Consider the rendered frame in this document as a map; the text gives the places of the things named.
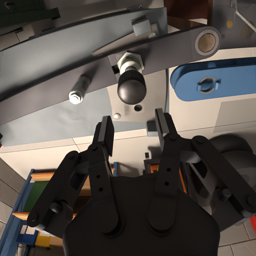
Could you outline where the blue box with white labels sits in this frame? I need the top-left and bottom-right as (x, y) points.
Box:
(16, 221), (38, 244)

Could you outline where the blue cultivator clevis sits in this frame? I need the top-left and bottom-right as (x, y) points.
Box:
(170, 57), (256, 102)

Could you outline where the blue shelf unit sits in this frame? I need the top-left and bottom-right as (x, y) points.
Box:
(5, 161), (118, 256)

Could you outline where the grey spotted panel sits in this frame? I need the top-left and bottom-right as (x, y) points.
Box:
(211, 0), (256, 50)

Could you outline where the green box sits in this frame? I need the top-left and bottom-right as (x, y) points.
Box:
(22, 180), (49, 213)

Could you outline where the orange framed board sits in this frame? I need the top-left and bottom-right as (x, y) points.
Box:
(143, 159), (162, 179)

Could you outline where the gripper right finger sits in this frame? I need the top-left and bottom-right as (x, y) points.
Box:
(147, 108), (252, 234)

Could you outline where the black knob locking pin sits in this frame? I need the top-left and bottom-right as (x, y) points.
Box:
(116, 51), (147, 105)

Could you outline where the yellow box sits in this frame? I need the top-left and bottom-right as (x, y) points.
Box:
(34, 232), (51, 249)

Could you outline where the light grey sector plate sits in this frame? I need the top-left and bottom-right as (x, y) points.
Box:
(0, 6), (169, 148)

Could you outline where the dark green machine body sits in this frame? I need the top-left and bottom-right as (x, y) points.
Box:
(0, 0), (61, 36)

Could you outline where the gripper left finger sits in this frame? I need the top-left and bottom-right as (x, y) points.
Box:
(26, 115), (122, 235)

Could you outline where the small grey square block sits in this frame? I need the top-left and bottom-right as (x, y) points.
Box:
(131, 16), (153, 37)

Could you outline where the dark grey swinging drawbar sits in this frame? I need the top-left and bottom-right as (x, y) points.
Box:
(0, 25), (222, 125)

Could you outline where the red-brown box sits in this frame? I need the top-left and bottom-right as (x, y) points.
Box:
(163, 0), (213, 31)

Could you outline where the silver hex bolt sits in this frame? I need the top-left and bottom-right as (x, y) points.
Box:
(68, 74), (92, 105)

